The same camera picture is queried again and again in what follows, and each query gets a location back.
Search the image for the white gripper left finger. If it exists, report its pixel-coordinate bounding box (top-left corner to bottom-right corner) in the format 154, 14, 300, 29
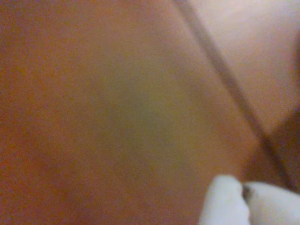
198, 174, 251, 225

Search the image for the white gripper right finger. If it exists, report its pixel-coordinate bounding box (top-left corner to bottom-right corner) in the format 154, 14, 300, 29
243, 181, 300, 225

